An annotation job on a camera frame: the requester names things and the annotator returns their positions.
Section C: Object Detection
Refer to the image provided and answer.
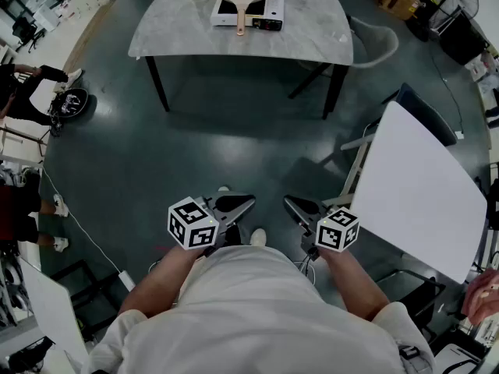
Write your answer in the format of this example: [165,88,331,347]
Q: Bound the person's right forearm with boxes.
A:
[317,247,391,322]

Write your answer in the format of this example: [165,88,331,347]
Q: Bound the grey marble table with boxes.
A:
[127,0,355,121]

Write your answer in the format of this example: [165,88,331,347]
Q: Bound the black metal frame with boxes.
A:
[49,259,120,329]

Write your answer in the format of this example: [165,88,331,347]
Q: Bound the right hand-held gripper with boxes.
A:
[283,194,360,259]

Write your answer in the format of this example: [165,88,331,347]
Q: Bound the person's white shirt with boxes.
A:
[80,245,437,374]

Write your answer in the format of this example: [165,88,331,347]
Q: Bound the person's left forearm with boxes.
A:
[118,243,208,319]

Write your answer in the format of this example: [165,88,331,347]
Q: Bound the white induction cooktop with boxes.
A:
[210,0,285,32]

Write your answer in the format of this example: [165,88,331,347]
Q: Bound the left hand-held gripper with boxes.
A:
[167,193,257,257]

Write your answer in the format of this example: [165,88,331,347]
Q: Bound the white table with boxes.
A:
[18,256,90,365]
[341,101,489,284]

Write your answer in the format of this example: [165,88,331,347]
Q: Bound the dark blue chair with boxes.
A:
[380,83,458,147]

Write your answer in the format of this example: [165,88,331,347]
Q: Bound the grey upholstered chair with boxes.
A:
[298,15,400,70]

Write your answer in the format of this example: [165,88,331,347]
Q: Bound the white power strip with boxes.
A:
[117,270,136,293]

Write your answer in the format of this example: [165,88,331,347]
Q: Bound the black clip-on device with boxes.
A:
[398,344,423,362]

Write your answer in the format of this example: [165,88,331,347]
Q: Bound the round black bag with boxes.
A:
[50,87,90,119]

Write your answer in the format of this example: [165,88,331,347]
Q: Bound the white power cable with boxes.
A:
[41,166,122,275]

